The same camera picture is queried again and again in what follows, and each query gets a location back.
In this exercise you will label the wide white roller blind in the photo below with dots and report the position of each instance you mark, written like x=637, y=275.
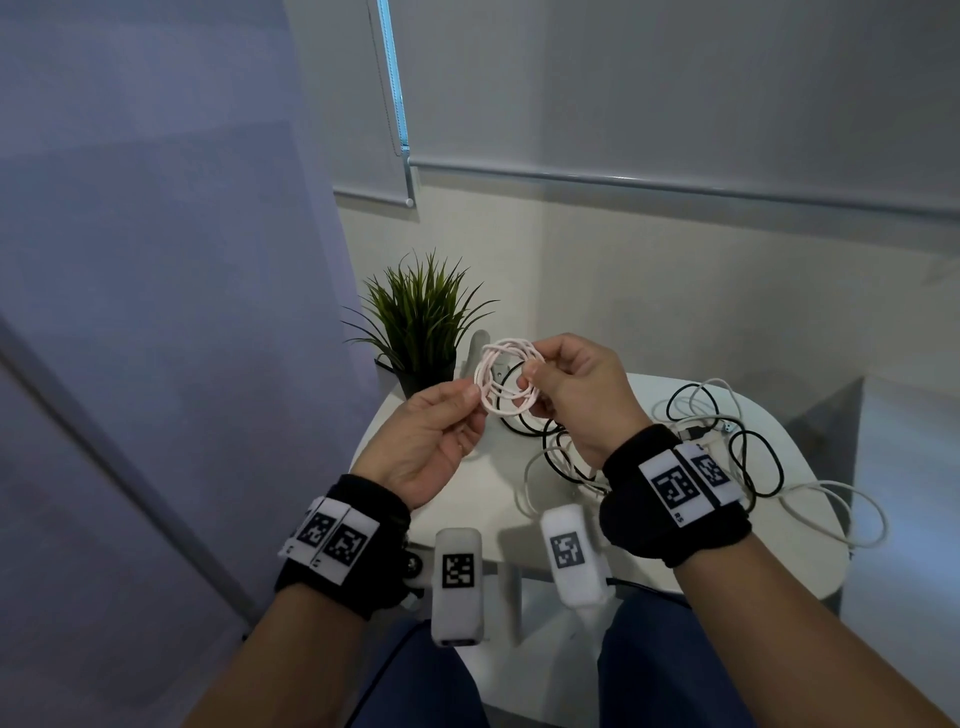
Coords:
x=675, y=82

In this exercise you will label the person's right leg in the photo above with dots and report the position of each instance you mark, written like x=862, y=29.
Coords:
x=667, y=675

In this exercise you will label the grey oblong device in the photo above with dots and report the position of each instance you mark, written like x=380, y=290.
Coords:
x=478, y=349

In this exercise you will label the green plant in black pot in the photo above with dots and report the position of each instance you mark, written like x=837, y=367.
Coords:
x=420, y=330

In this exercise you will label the person's leg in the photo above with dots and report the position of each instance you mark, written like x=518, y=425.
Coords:
x=427, y=690
x=667, y=675

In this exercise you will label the person's right hand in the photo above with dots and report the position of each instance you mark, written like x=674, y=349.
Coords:
x=592, y=397

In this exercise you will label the person's left hand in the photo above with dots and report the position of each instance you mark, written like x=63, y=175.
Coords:
x=420, y=450

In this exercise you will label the person's left forearm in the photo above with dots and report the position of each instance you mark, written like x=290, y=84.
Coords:
x=277, y=667

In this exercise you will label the person's right forearm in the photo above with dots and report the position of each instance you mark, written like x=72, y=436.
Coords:
x=795, y=645

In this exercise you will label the black wristband with marker tags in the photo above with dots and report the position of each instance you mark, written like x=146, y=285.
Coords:
x=360, y=562
x=660, y=517

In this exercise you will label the person's left leg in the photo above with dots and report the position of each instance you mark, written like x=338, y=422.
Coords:
x=427, y=690

